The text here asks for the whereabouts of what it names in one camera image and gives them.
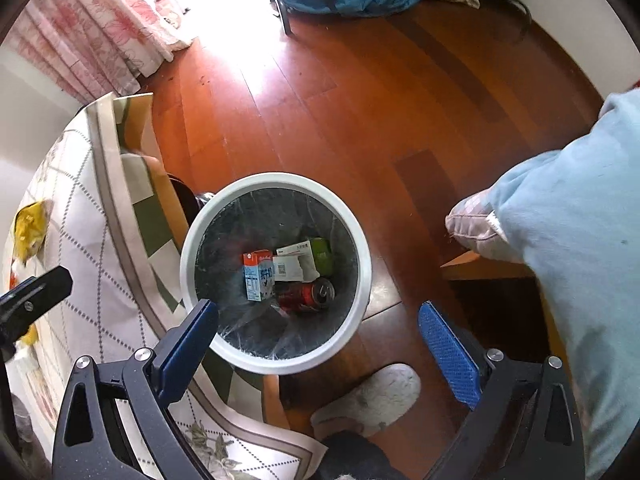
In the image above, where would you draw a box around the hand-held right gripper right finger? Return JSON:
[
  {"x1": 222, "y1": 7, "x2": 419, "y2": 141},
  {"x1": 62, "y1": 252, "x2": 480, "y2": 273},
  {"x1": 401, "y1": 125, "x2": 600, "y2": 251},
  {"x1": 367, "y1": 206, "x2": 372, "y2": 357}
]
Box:
[{"x1": 419, "y1": 301, "x2": 586, "y2": 480}]

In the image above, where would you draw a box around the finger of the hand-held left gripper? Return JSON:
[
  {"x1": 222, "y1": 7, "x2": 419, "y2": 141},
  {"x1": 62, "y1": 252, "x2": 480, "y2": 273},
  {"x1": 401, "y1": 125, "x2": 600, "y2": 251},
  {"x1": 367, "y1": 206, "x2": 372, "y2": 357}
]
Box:
[{"x1": 0, "y1": 266, "x2": 74, "y2": 361}]

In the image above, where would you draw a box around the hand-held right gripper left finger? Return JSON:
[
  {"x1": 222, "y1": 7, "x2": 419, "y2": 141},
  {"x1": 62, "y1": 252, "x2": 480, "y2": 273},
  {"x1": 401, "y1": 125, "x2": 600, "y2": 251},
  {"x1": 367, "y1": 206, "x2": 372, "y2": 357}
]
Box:
[{"x1": 52, "y1": 299, "x2": 219, "y2": 480}]

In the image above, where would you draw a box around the yellow snack packet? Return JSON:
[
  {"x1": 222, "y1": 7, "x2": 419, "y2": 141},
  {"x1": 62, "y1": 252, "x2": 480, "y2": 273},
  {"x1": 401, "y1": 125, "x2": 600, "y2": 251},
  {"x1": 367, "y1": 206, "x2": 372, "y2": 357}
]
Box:
[{"x1": 11, "y1": 200, "x2": 56, "y2": 348}]

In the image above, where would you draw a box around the white trash bin black liner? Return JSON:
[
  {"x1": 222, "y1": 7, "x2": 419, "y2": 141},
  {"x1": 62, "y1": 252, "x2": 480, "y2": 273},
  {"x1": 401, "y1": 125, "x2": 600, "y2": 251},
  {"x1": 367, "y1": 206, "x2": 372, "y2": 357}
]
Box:
[{"x1": 179, "y1": 172, "x2": 373, "y2": 376}]

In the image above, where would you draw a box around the white patterned tablecloth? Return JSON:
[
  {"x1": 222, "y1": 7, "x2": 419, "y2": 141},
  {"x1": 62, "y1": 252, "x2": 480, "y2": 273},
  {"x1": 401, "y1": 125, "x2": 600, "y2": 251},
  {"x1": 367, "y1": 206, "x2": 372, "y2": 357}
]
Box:
[{"x1": 2, "y1": 91, "x2": 331, "y2": 480}]

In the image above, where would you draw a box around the grey slipper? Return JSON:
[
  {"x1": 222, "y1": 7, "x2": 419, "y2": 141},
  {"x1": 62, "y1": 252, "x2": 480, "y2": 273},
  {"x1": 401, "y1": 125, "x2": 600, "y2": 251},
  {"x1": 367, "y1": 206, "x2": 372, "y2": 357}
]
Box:
[{"x1": 310, "y1": 364, "x2": 422, "y2": 441}]

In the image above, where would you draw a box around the blue white milk carton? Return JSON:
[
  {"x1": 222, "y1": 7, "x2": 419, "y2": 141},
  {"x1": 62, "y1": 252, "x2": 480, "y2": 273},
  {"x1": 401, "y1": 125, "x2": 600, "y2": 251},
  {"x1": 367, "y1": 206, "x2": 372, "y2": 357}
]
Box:
[{"x1": 243, "y1": 250, "x2": 277, "y2": 302}]

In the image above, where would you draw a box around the pink checkered pillow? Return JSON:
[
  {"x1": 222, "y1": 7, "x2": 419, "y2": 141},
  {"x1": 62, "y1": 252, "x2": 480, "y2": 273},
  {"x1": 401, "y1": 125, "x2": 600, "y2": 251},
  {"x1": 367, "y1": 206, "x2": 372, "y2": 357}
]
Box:
[{"x1": 445, "y1": 190, "x2": 521, "y2": 263}]

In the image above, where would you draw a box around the red drink can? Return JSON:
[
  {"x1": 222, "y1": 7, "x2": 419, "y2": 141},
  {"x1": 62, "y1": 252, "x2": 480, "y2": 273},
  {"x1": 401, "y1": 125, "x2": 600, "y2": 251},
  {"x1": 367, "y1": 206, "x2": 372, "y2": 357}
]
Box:
[{"x1": 276, "y1": 277, "x2": 336, "y2": 315}]

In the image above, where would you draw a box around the white cardboard box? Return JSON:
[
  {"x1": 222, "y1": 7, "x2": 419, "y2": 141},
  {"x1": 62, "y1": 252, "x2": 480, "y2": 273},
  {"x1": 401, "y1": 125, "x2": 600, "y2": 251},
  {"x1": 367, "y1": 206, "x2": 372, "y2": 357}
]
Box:
[{"x1": 272, "y1": 241, "x2": 321, "y2": 283}]

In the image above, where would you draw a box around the person's dark trouser leg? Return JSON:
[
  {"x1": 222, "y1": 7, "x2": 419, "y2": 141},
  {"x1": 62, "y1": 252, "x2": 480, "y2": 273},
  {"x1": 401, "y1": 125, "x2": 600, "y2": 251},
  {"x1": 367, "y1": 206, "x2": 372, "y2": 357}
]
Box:
[{"x1": 315, "y1": 432, "x2": 403, "y2": 480}]

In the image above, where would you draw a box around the green carton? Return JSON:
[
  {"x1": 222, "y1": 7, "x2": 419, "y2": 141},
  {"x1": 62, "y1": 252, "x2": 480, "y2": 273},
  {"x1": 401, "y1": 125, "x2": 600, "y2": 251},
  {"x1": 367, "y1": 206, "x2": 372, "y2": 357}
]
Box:
[{"x1": 306, "y1": 236, "x2": 335, "y2": 276}]

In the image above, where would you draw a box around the light blue blanket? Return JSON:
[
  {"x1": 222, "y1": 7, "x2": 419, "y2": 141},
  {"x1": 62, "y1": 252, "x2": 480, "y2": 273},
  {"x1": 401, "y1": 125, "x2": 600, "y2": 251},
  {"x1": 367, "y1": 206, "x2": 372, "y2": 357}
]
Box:
[{"x1": 492, "y1": 87, "x2": 640, "y2": 480}]

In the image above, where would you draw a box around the pink floral curtain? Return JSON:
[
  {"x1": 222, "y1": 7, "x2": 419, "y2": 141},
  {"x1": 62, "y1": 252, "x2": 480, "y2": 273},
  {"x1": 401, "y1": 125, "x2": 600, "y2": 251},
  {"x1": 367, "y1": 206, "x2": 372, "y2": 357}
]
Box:
[{"x1": 5, "y1": 0, "x2": 196, "y2": 106}]

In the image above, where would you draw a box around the black cable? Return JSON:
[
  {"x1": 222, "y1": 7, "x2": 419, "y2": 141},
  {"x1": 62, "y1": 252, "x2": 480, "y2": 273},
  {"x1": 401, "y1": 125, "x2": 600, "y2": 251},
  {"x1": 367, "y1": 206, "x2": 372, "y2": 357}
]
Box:
[{"x1": 470, "y1": 0, "x2": 533, "y2": 36}]

